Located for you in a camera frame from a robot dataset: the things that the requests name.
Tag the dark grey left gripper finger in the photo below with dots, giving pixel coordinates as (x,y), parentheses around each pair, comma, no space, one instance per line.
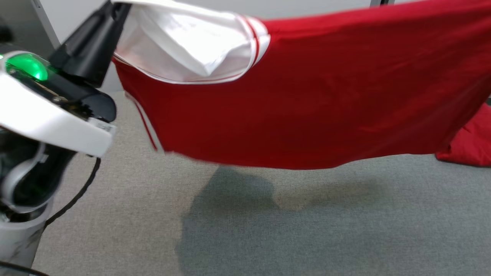
(88,57)
(101,17)

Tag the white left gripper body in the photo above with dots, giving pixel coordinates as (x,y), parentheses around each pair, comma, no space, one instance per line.
(38,111)

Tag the red jersey with white trim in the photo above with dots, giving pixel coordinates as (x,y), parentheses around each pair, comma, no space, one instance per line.
(307,96)

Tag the red shorts with white stripes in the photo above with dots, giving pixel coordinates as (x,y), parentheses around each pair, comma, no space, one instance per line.
(472,145)

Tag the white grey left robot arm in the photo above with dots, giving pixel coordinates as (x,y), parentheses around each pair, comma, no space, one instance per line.
(19,237)

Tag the grey shelf with computer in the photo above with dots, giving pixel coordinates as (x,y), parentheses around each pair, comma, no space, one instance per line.
(48,27)

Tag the grey partition post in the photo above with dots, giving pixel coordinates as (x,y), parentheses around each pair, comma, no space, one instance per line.
(376,2)

